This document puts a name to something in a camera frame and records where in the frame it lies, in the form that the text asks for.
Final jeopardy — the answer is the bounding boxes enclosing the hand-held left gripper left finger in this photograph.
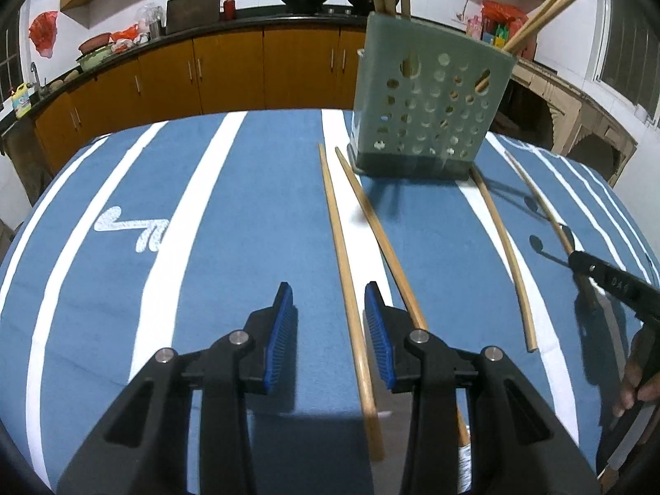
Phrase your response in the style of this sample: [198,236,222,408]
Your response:
[57,282,297,495]

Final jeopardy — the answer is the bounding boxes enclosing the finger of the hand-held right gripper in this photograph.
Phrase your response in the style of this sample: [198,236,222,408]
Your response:
[570,251,660,321]

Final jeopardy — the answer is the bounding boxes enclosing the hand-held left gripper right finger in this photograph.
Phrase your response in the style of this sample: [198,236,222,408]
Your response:
[363,282,601,495]

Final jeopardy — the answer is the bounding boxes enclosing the grey perforated chopstick holder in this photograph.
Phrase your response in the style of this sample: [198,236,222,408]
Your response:
[346,11,518,182]

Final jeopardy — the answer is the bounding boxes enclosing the person's right hand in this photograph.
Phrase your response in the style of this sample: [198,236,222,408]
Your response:
[613,327,660,416]

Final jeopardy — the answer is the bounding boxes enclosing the blue striped tablecloth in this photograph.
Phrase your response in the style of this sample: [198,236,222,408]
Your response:
[0,108,660,495]

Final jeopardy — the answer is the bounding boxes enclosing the worn white wooden sideboard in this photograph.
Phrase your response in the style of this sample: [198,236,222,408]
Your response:
[492,57,637,189]

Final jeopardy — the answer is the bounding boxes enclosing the large barred window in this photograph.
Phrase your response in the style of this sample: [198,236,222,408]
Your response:
[593,0,660,127]

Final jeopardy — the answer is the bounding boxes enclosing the wooden base cabinets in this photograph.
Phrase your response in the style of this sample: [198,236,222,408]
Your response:
[33,28,368,162]

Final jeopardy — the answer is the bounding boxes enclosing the big red plastic bag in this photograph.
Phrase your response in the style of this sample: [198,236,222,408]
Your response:
[482,1,529,26]

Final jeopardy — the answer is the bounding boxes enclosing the black kitchen countertop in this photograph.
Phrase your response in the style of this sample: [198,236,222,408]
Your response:
[0,7,373,132]

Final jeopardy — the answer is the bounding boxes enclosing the gas stove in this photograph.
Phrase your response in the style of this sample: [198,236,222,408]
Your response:
[281,4,369,17]

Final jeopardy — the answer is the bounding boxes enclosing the green basin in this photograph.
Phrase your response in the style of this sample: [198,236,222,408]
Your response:
[77,46,115,71]

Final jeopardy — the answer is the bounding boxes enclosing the crumpled red plastic bag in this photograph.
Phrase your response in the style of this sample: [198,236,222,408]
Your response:
[111,26,140,53]

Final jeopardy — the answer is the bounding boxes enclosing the dark cutting board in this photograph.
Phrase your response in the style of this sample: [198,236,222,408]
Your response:
[165,0,222,35]

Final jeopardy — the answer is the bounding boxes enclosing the red basin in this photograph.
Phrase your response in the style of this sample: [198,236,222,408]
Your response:
[77,33,112,55]

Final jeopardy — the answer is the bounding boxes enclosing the yellow detergent bottle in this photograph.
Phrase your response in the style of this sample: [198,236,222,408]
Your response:
[11,83,33,117]

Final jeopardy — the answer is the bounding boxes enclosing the metal faucet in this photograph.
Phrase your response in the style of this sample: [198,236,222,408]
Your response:
[30,62,50,99]

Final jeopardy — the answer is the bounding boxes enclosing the red plastic bag on wall hook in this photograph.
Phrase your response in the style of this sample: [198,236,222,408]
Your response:
[28,11,59,58]

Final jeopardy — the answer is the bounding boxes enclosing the barred window with white frame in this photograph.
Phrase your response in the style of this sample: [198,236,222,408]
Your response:
[0,23,24,109]

